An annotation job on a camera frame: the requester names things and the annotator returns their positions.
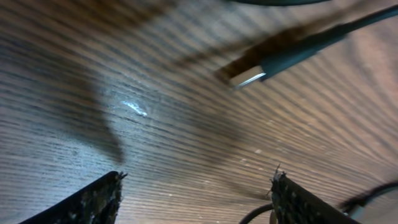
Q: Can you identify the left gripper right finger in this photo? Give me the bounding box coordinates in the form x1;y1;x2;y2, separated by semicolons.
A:
269;169;359;224

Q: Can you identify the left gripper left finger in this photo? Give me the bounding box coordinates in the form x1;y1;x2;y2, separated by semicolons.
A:
21;171;127;224

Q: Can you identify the black USB cable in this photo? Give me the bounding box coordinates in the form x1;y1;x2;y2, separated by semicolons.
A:
238;182;398;224
229;4;398;90

